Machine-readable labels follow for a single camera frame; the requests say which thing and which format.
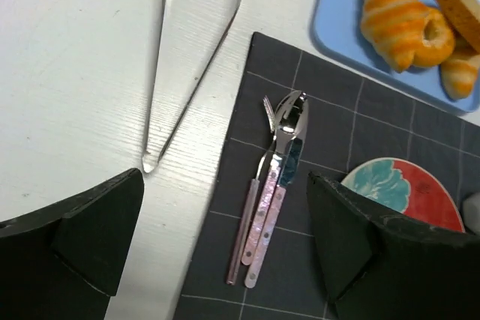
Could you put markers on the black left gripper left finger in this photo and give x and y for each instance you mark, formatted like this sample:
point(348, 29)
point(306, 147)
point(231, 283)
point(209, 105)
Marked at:
point(65, 260)

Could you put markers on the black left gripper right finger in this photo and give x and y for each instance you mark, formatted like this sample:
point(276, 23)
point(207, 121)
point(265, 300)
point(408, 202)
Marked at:
point(381, 264)

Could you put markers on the silver metal tongs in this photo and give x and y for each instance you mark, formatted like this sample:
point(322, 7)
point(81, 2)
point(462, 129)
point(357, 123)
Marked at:
point(151, 156)

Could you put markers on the brown bread slice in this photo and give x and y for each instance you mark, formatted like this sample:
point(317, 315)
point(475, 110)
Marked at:
point(464, 16)

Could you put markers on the red teal floral plate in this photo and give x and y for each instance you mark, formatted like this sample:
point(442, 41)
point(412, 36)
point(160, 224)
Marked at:
point(405, 188)

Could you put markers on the white ceramic mug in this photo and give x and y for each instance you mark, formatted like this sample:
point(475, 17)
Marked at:
point(471, 213)

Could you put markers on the dark grey checked placemat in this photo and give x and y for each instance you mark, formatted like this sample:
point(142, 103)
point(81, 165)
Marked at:
point(351, 120)

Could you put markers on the small orange striped croissant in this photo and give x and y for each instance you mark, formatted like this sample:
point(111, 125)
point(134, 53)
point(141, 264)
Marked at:
point(460, 70)

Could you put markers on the light blue tray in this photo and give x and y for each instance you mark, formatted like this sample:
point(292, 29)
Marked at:
point(336, 28)

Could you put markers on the pink handled knife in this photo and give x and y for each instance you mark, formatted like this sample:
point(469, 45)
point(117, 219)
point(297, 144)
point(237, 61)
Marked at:
point(287, 175)

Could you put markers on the pink handled fork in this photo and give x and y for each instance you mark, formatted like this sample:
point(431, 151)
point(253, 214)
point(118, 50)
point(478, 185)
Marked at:
point(243, 225)

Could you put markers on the pink handled spoon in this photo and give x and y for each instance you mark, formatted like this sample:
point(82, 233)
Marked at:
point(286, 120)

